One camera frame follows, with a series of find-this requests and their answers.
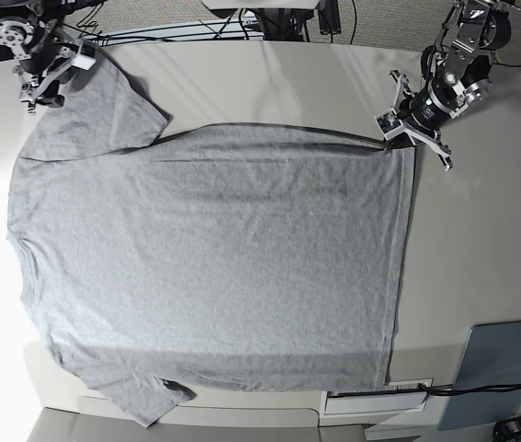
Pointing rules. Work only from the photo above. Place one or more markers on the black device bottom right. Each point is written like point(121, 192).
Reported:
point(507, 430)

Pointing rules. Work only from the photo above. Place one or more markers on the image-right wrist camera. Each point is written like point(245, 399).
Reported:
point(389, 124)

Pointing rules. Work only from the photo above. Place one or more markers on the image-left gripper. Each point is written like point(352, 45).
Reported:
point(41, 76)

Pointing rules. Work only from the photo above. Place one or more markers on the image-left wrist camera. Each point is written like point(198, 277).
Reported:
point(85, 57)

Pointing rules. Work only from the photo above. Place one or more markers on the white cable grommet plate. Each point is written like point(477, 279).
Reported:
point(395, 397)

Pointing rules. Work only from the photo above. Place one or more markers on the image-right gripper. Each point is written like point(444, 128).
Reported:
point(418, 117)

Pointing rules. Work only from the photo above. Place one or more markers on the blue-grey flat panel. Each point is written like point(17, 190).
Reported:
point(492, 356)

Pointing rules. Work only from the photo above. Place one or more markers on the grey T-shirt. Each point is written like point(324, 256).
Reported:
point(248, 257)

